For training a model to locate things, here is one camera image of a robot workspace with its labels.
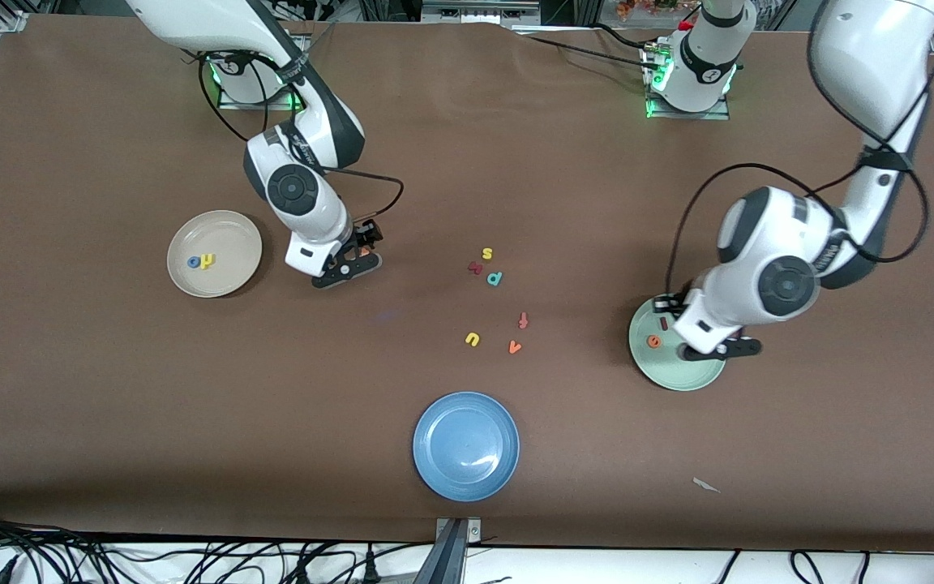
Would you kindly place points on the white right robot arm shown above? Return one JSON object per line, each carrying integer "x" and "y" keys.
{"x": 313, "y": 211}

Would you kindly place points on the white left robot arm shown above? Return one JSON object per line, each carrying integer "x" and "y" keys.
{"x": 864, "y": 57}

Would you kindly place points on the beige brown plate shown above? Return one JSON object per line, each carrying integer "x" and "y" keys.
{"x": 228, "y": 239}

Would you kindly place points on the teal foam letter p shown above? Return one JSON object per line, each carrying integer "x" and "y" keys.
{"x": 494, "y": 278}

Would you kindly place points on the blue plate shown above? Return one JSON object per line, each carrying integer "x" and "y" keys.
{"x": 465, "y": 446}

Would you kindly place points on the grey power strip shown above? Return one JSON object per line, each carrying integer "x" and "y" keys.
{"x": 475, "y": 12}

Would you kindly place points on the black power plug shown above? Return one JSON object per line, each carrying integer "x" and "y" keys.
{"x": 370, "y": 565}
{"x": 302, "y": 573}
{"x": 2, "y": 573}

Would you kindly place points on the light green plate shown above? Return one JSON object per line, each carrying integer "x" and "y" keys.
{"x": 678, "y": 373}

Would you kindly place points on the orange artificial leaves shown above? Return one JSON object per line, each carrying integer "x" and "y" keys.
{"x": 645, "y": 8}

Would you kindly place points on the white paper scrap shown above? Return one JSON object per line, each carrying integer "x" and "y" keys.
{"x": 704, "y": 484}

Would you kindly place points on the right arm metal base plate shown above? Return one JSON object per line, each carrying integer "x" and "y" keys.
{"x": 240, "y": 105}

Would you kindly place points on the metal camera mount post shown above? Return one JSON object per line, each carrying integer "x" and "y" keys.
{"x": 452, "y": 556}

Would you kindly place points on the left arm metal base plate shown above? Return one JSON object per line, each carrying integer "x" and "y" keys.
{"x": 690, "y": 115}

